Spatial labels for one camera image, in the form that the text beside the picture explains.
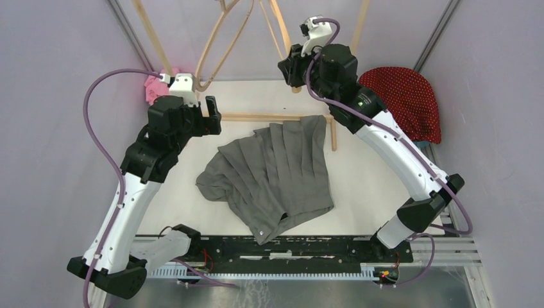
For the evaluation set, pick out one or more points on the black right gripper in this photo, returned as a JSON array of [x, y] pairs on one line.
[[292, 65]]

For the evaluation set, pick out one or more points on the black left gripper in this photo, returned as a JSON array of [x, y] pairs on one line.
[[212, 123]]

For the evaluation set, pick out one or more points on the grey pleated skirt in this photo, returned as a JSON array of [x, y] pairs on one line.
[[273, 180]]

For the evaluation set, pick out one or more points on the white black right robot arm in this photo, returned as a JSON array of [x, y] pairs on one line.
[[329, 74]]

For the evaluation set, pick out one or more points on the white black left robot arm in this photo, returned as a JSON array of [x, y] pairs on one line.
[[111, 263]]

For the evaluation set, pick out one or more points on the pink cloth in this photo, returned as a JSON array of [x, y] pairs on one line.
[[154, 89]]

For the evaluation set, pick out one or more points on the red polka dot cloth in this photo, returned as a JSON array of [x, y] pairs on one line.
[[410, 98]]

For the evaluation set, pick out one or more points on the wooden clothes rack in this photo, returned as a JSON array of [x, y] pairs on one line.
[[214, 40]]

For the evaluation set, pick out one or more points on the teal plastic basket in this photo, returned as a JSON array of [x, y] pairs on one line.
[[422, 144]]

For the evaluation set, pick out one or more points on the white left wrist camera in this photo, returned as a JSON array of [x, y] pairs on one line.
[[181, 85]]

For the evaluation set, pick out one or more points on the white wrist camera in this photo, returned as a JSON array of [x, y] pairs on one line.
[[316, 33], [181, 85]]

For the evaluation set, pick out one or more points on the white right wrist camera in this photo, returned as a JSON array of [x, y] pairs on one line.
[[316, 33]]

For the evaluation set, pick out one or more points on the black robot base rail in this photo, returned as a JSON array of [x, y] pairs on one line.
[[291, 254]]

